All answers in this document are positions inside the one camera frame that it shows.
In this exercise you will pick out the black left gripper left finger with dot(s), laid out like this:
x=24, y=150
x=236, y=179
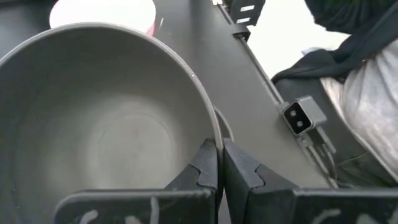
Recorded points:
x=174, y=205

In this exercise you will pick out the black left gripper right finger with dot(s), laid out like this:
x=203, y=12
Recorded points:
x=280, y=205

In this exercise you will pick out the dark grey bowl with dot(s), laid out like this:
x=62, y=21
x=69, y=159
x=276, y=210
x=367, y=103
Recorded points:
x=102, y=130

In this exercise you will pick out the pink bowl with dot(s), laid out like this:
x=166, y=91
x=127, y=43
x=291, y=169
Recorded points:
x=102, y=12

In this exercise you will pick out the person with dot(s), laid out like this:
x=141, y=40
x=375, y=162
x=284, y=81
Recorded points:
x=370, y=93

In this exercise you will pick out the grey table-level camera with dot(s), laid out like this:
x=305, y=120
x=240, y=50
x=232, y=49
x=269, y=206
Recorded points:
x=303, y=115

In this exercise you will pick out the black bracket with white labels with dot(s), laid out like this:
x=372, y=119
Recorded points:
x=248, y=11

